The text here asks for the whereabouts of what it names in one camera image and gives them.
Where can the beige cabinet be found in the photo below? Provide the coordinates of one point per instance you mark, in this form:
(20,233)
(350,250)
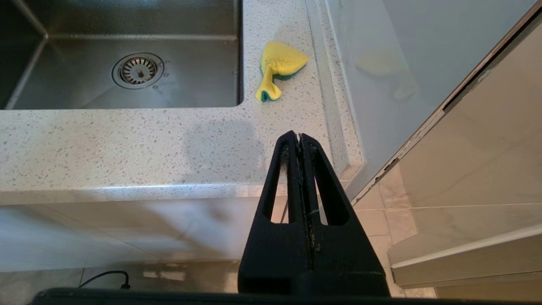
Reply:
(474,262)

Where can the yellow green sponge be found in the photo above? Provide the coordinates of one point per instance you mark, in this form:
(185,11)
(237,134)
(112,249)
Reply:
(279,60)

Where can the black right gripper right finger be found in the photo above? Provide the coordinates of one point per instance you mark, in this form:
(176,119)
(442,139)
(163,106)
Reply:
(347,262)

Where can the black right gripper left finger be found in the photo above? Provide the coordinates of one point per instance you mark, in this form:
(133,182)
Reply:
(275,258)

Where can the round metal drain strainer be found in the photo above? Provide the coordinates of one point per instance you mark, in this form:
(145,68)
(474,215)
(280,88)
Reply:
(138,70)

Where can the stainless steel sink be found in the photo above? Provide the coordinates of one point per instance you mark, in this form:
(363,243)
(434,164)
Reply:
(194,76)

